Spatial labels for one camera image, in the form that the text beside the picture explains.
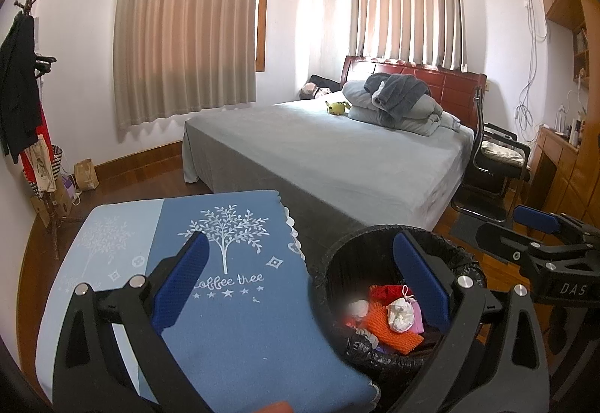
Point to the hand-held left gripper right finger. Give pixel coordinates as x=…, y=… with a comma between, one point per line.
x=424, y=281

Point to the black coat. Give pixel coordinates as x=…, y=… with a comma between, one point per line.
x=16, y=80

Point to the printed canvas tote bag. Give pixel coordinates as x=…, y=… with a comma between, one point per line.
x=37, y=164

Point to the black bag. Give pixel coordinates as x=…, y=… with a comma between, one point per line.
x=323, y=81

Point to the black office chair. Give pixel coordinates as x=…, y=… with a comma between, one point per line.
x=504, y=150

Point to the wooden window frame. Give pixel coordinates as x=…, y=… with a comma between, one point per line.
x=263, y=9

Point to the blue tree-print tablecloth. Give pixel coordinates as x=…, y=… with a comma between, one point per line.
x=281, y=324

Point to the green plush toy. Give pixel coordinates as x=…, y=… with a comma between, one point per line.
x=335, y=108

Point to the white tissue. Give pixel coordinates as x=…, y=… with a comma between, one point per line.
x=360, y=307

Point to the folded light grey quilt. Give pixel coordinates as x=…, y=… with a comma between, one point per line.
x=356, y=96

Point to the pink knit sock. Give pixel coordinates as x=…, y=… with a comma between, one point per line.
x=418, y=321

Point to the pink soft item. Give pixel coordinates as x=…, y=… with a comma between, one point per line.
x=309, y=90

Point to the brown paper bag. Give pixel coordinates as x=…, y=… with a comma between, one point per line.
x=86, y=175

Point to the wooden coat rack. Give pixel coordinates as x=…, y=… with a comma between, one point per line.
x=55, y=225

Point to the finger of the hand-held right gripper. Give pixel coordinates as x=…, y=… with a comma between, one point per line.
x=506, y=246
x=534, y=218

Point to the brown cardboard box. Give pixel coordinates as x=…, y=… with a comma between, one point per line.
x=61, y=202

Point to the black-lined trash bin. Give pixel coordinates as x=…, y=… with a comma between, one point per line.
x=375, y=356

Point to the wide beige curtain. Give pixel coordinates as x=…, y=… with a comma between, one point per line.
x=187, y=28

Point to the purple and white item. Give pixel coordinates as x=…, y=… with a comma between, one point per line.
x=69, y=183

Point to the bed with grey sheet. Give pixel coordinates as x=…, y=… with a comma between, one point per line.
x=328, y=150

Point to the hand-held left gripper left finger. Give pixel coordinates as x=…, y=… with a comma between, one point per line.
x=180, y=286

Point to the narrow beige curtain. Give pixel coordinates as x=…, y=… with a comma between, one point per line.
x=408, y=9

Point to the dark grey blanket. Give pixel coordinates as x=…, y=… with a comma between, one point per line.
x=398, y=92

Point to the white cloth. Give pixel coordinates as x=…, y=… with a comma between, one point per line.
x=401, y=317

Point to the red wooden headboard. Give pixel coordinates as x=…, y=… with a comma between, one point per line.
x=450, y=85

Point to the red knit glove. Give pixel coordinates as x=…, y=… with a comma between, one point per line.
x=386, y=292

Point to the grey floor mat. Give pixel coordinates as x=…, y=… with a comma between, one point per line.
x=468, y=228

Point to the striped bag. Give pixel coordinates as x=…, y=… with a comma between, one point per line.
x=57, y=160

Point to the black trash bin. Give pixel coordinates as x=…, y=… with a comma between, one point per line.
x=347, y=263

